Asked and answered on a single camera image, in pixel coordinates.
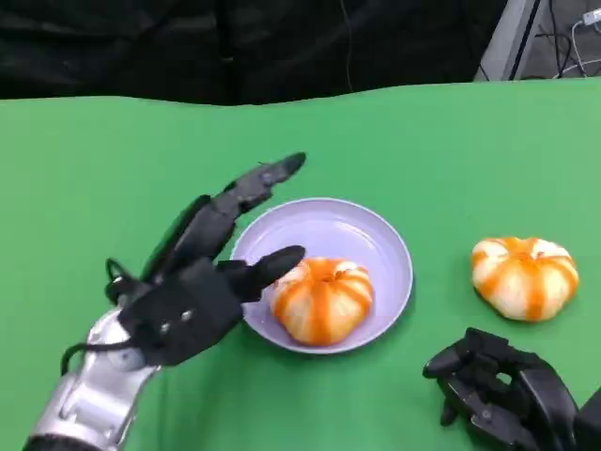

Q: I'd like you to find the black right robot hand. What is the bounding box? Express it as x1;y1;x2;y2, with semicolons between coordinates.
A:
422;327;581;451

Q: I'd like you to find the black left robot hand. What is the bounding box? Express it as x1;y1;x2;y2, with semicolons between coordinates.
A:
116;151;307;367

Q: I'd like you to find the orange white toy bread roll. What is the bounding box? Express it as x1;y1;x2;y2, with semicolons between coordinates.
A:
270;257;376;348
470;237;579;323

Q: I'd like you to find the lilac plate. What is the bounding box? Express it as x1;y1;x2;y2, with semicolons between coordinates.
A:
230;197;415;356

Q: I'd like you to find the black backdrop curtain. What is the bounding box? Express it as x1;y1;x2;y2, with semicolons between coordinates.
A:
0;0;511;107

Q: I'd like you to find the green table cloth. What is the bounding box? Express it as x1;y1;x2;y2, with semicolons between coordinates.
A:
0;77;601;451

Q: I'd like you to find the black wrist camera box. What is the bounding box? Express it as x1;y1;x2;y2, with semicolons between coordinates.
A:
575;388;601;451

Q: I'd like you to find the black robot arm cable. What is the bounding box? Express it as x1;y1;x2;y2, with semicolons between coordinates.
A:
103;257;142;304
59;341;142;377

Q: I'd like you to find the black floor cable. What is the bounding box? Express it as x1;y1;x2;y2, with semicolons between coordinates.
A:
534;0;583;79

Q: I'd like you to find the grey metal frame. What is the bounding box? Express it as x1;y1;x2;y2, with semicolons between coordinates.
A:
473;0;555;82

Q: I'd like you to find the white cable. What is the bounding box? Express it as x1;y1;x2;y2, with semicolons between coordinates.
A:
558;21;601;77

